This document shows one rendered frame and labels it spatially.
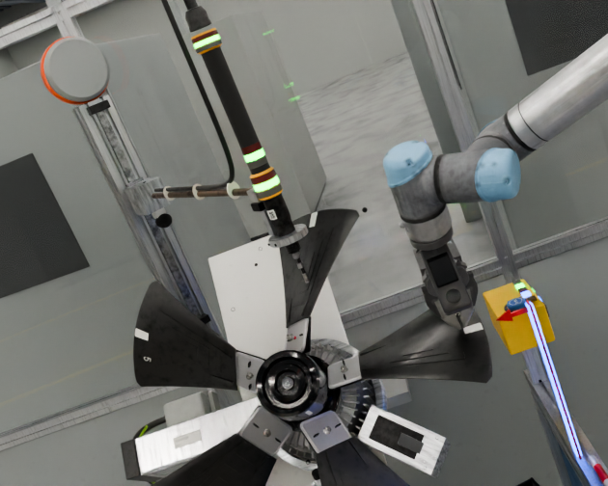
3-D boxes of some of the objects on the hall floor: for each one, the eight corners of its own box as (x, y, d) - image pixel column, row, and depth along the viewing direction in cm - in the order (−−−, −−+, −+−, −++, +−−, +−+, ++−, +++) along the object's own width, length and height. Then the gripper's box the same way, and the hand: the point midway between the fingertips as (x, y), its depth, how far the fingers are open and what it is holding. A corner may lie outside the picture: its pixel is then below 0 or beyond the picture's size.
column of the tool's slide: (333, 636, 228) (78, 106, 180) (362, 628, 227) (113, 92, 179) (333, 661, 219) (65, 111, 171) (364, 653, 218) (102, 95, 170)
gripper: (448, 204, 119) (476, 297, 131) (397, 224, 120) (428, 313, 132) (462, 232, 112) (490, 327, 123) (407, 252, 113) (440, 343, 125)
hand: (461, 325), depth 125 cm, fingers closed
